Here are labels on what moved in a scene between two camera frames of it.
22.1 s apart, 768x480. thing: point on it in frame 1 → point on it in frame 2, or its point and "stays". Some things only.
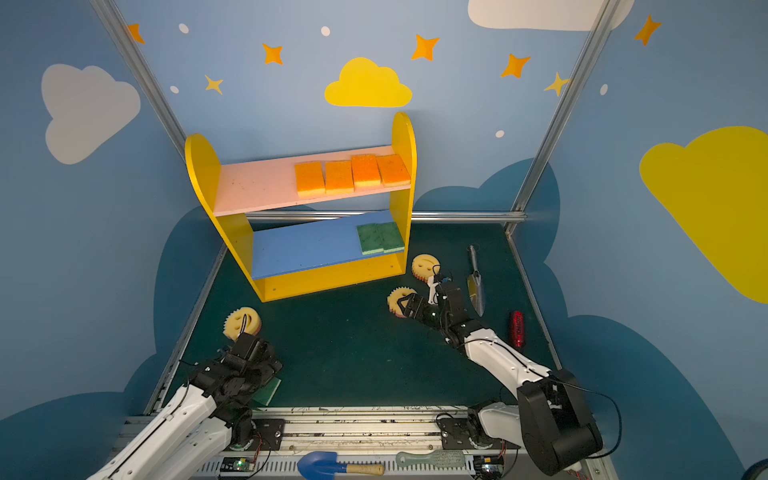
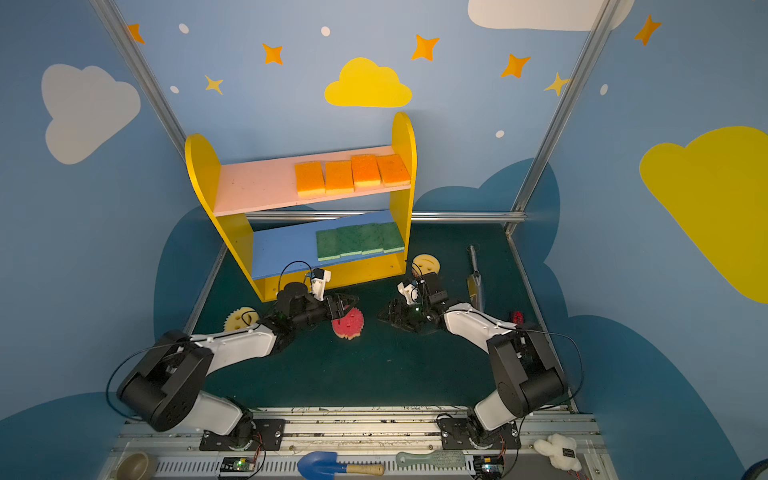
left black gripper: (245, 347) → (336, 306)
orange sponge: (366, 170) stays
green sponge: (266, 392) → (351, 241)
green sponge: (371, 238) stays
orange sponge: (339, 177) stays
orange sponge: (309, 179) stays
